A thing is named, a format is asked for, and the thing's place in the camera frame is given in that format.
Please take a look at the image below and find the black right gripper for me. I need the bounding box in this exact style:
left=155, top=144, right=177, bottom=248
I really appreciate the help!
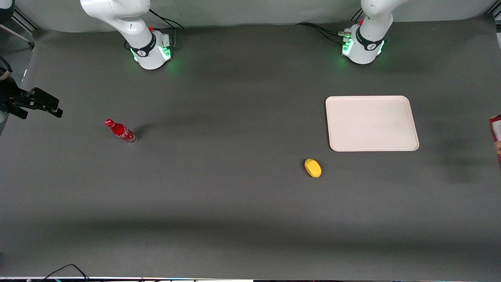
left=0, top=76, right=63, bottom=120

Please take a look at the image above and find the red cookie box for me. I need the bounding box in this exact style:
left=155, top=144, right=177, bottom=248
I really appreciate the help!
left=489, top=114, right=501, bottom=167

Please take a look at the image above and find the beige plastic tray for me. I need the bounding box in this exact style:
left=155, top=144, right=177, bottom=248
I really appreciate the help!
left=325, top=96, right=420, bottom=152

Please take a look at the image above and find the red cola bottle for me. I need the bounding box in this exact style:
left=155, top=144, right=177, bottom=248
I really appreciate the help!
left=105, top=119, right=138, bottom=145

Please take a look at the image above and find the yellow fruit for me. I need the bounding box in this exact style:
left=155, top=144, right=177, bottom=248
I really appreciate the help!
left=305, top=159, right=322, bottom=178

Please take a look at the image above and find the metal frame rail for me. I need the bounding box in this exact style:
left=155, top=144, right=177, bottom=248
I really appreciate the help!
left=0, top=7, right=40, bottom=50

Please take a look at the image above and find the black base cable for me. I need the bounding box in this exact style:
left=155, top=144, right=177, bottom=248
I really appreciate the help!
left=296, top=22, right=353, bottom=44
left=149, top=9, right=184, bottom=30

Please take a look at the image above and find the black table edge cable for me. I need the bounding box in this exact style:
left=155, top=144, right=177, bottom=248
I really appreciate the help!
left=39, top=264, right=91, bottom=282

